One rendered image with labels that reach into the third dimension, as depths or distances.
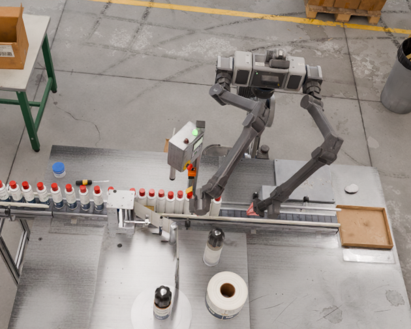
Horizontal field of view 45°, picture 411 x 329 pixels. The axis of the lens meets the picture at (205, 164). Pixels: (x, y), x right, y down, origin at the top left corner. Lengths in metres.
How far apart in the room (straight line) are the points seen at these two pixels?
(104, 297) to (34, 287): 0.38
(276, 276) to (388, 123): 2.55
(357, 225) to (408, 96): 2.08
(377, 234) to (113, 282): 1.56
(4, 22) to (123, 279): 2.11
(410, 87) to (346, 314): 2.58
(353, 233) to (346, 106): 2.10
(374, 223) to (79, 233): 1.74
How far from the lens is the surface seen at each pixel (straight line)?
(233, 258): 2.80
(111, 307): 2.67
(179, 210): 2.84
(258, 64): 2.81
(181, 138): 2.45
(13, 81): 3.78
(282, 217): 2.99
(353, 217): 3.19
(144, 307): 2.65
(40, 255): 2.89
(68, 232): 2.93
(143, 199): 2.76
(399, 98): 5.00
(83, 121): 4.49
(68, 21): 5.47
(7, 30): 3.99
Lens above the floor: 3.38
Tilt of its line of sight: 53 degrees down
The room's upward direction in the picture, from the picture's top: 10 degrees clockwise
